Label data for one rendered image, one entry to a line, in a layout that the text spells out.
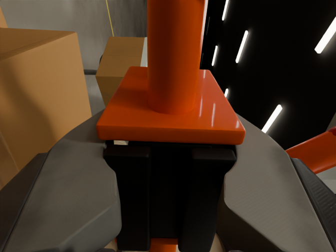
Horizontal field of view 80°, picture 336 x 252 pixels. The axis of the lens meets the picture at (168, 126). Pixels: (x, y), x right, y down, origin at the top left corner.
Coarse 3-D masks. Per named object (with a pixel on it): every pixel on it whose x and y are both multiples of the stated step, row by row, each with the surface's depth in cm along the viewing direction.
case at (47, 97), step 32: (0, 32) 25; (32, 32) 26; (64, 32) 27; (0, 64) 15; (32, 64) 19; (64, 64) 25; (0, 96) 16; (32, 96) 19; (64, 96) 26; (0, 128) 16; (32, 128) 20; (64, 128) 26; (0, 160) 16
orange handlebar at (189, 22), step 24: (168, 0) 6; (192, 0) 6; (168, 24) 7; (192, 24) 7; (168, 48) 7; (192, 48) 7; (168, 72) 8; (192, 72) 8; (168, 96) 8; (192, 96) 9
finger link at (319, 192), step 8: (296, 160) 8; (296, 168) 7; (304, 168) 7; (304, 176) 7; (312, 176) 7; (304, 184) 7; (312, 184) 7; (320, 184) 7; (312, 192) 6; (320, 192) 6; (328, 192) 6; (312, 200) 6; (320, 200) 6; (328, 200) 6; (320, 208) 6; (328, 208) 6; (320, 216) 6; (328, 216) 6; (328, 224) 6; (328, 232) 5
